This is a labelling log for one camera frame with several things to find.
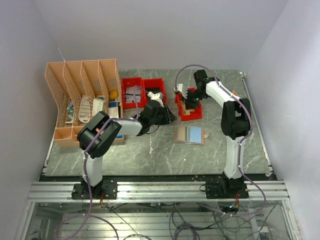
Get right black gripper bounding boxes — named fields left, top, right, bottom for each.
left=181, top=89, right=208, bottom=110

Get gold cards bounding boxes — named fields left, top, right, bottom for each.
left=180, top=101, right=195, bottom=116

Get red plastic bin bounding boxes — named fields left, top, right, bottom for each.
left=142, top=78, right=167, bottom=104
left=175, top=87, right=203, bottom=122
left=121, top=77, right=147, bottom=109

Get brown leather card holder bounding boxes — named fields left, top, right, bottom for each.
left=173, top=125, right=209, bottom=145

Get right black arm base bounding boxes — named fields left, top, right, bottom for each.
left=199, top=179, right=249, bottom=199

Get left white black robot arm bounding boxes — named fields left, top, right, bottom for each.
left=71, top=100, right=177, bottom=200

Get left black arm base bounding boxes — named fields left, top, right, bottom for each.
left=71, top=179, right=118, bottom=200

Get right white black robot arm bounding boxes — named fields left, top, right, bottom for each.
left=182, top=69, right=253, bottom=198

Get white black cards stack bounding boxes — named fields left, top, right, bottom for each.
left=124, top=87, right=141, bottom=103

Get orange spiral notepad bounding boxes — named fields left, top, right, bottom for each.
left=231, top=90, right=239, bottom=98

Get yellow round object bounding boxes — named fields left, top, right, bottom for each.
left=109, top=91, right=119, bottom=101

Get white green box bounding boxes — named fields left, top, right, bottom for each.
left=92, top=97, right=106, bottom=117

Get white oval package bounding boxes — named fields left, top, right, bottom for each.
left=78, top=95, right=91, bottom=124

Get pink mesh desk organizer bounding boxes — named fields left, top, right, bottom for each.
left=45, top=58, right=124, bottom=147

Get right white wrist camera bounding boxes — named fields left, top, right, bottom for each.
left=174, top=83, right=188, bottom=98

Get aluminium frame rails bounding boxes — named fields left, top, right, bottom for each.
left=15, top=179, right=302, bottom=240

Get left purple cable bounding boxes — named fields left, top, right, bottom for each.
left=54, top=85, right=154, bottom=240

